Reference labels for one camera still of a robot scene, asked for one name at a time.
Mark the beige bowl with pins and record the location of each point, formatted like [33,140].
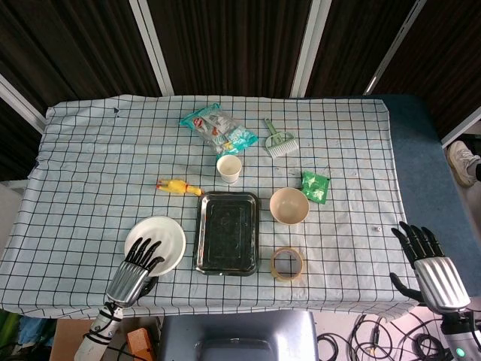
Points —
[289,205]

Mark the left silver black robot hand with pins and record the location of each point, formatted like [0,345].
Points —
[127,280]

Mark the orange block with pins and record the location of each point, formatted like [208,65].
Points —
[139,342]

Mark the teal clear snack bag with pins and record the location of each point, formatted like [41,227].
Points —
[218,128]

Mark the white partition frame post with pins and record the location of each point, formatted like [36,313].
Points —
[20,99]
[152,45]
[462,129]
[310,49]
[394,47]

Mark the white paper plate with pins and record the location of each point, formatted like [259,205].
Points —
[169,237]

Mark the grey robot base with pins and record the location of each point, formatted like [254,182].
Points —
[240,331]

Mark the rectangular metal tray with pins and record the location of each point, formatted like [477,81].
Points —
[225,233]

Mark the white paper cup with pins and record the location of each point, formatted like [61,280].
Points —
[229,167]

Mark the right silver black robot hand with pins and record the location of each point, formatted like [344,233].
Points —
[441,280]

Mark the yellowish packing tape roll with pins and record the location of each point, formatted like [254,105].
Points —
[276,273]

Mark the yellow rubber chicken toy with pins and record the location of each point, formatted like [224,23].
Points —
[176,186]

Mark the green sachet packet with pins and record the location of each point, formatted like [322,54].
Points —
[315,187]

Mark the green mini dustpan brush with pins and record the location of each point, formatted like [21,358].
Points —
[278,144]

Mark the white sneaker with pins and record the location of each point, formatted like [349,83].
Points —
[462,161]

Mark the brown cardboard box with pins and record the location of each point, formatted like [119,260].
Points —
[71,338]

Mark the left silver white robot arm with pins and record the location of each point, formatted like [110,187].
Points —
[97,332]

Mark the light blue checkered tablecloth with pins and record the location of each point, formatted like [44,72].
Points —
[94,169]

